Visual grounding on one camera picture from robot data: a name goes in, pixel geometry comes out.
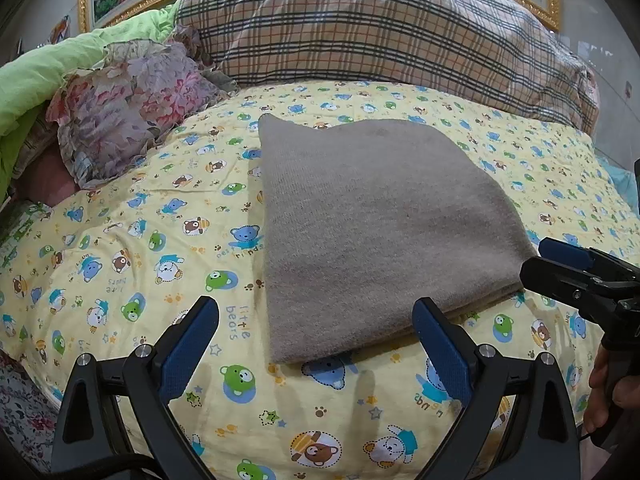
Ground grey floral cloth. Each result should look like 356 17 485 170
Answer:
0 349 67 462

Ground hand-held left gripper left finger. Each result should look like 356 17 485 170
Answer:
50 295 221 480

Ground plaid pillow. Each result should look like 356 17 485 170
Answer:
172 0 602 137

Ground person's right hand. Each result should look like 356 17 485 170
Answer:
584 346 640 436

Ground grey knit cloth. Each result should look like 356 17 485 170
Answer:
257 112 539 367

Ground floral ruffled pillow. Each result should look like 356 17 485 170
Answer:
45 39 242 192

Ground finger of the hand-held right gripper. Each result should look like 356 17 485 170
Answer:
538 237 603 273
519 256 601 313

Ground green blanket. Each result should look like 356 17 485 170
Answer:
0 2 184 202

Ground pink cloth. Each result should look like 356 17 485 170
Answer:
19 149 79 209

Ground yellow bear print bedsheet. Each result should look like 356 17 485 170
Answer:
0 80 640 480

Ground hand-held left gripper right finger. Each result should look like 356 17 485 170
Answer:
411 296 584 480

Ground teal cloth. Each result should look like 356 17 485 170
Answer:
597 152 637 202

